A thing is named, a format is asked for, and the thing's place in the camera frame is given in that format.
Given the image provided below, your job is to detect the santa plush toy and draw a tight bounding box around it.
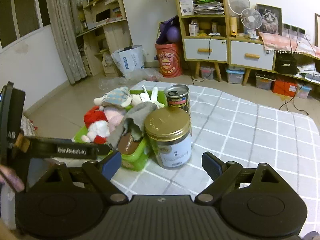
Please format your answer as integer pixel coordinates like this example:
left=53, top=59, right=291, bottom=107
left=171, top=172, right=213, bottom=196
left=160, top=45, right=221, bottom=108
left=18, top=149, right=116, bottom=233
left=81, top=106, right=110, bottom=144

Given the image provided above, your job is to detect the pink plush pig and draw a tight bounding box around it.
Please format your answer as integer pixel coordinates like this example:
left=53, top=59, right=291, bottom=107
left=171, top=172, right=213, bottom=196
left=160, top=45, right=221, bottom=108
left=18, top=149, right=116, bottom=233
left=103, top=107, right=126, bottom=133

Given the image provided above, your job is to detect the grey cloth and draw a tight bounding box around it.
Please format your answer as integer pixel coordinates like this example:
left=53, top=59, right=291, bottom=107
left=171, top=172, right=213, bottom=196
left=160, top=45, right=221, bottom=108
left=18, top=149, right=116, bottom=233
left=107, top=101, right=157, bottom=150

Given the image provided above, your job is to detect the doll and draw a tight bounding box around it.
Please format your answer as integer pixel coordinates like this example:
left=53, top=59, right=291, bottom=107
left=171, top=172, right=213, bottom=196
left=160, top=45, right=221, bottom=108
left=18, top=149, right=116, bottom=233
left=93, top=87, right=142, bottom=108

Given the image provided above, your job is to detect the white rabbit plush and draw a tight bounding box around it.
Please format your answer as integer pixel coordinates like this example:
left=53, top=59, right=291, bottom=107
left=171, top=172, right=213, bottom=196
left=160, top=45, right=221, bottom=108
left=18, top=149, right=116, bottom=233
left=139, top=85, right=164, bottom=109

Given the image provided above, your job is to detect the person left hand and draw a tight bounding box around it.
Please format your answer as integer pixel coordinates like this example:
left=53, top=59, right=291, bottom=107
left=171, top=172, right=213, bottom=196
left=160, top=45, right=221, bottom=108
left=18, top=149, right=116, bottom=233
left=1, top=165, right=25, bottom=192

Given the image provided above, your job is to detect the green plastic bin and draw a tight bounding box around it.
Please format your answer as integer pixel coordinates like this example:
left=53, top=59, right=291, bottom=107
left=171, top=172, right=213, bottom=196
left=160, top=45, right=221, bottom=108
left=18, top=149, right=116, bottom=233
left=73, top=89, right=167, bottom=171

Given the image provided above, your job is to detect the green tin can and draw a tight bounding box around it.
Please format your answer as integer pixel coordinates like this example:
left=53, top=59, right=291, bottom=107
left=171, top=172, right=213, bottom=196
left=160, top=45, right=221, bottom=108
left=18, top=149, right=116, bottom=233
left=164, top=84, right=190, bottom=114

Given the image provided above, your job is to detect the red box under cabinet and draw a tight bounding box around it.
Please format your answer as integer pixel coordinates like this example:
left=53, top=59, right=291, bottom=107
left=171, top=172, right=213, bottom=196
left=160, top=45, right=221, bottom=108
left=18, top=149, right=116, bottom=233
left=271, top=79, right=297, bottom=97

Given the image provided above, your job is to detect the white paper bag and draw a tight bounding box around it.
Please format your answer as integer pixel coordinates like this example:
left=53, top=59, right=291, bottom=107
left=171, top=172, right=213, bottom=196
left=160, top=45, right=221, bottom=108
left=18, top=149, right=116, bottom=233
left=111, top=45, right=144, bottom=77

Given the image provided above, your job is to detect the low wooden drawer cabinet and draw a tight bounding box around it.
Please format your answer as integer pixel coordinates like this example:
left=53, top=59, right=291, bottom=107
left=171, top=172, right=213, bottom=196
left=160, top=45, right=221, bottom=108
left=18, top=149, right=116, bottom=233
left=225, top=37, right=317, bottom=86

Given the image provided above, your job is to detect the red cylindrical bucket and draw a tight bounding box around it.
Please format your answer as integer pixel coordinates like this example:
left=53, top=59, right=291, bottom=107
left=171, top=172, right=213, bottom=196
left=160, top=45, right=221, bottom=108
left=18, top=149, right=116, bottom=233
left=155, top=43, right=183, bottom=77

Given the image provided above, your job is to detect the pink striped cloth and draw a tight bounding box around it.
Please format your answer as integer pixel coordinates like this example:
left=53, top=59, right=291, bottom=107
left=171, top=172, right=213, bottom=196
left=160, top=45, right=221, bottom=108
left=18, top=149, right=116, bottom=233
left=258, top=32, right=319, bottom=60

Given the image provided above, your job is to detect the wooden bookshelf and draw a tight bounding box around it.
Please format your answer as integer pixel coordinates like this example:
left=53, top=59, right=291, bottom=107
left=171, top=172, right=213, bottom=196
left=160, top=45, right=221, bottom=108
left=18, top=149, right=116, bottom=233
left=76, top=0, right=132, bottom=77

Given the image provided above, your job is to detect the purple ball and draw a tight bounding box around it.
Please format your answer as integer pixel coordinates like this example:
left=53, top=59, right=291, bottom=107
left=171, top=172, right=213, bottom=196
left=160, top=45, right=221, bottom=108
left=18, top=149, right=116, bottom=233
left=166, top=26, right=181, bottom=43

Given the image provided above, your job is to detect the small white desk fan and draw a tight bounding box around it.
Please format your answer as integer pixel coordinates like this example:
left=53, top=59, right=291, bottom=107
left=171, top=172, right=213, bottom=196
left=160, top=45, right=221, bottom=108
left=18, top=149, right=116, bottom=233
left=240, top=8, right=263, bottom=40

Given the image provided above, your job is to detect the framed cat picture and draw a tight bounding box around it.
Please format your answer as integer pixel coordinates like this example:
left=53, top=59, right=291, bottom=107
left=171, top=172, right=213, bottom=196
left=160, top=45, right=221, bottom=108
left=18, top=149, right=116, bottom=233
left=256, top=4, right=282, bottom=35

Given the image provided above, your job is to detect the tall wooden shelf cabinet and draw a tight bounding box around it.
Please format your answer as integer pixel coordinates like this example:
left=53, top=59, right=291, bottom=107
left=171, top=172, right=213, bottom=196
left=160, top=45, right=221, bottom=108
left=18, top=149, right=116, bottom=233
left=176, top=0, right=231, bottom=81

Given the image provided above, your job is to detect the grey curtain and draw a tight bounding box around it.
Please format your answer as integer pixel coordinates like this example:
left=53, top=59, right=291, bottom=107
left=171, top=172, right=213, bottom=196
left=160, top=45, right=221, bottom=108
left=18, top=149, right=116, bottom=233
left=46, top=0, right=87, bottom=84

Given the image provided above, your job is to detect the large white fan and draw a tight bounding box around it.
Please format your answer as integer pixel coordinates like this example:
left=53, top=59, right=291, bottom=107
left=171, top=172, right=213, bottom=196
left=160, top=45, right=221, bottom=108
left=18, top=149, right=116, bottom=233
left=228, top=0, right=251, bottom=15

